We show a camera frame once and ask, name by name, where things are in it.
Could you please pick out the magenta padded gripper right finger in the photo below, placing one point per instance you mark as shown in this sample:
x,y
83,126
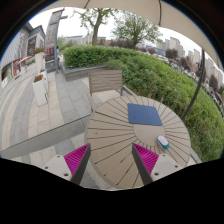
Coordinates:
x,y
152,166

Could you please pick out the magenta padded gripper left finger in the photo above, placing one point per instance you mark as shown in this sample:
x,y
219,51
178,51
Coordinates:
x,y
70,167

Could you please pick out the white and teal computer mouse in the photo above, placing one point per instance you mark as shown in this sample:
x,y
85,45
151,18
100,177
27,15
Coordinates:
x,y
164,144

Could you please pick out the blue mouse pad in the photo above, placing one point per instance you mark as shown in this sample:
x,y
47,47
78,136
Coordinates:
x,y
144,115

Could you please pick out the round slatted wooden table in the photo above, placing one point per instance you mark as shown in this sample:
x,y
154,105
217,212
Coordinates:
x,y
111,137

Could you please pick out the slatted wooden chair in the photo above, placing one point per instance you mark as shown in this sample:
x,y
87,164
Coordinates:
x,y
105,80

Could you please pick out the white planter box near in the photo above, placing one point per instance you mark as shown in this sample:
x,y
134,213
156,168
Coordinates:
x,y
40,90

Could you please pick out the white planter box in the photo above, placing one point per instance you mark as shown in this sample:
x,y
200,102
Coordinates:
x,y
40,90
39,58

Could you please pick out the green trimmed hedge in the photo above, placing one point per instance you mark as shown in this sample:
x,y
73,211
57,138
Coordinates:
x,y
149,77

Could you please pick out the dark curved umbrella pole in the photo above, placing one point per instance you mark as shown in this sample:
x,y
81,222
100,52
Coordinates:
x,y
201,73

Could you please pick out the white planter box far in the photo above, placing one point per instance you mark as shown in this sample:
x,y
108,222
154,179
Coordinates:
x,y
39,58

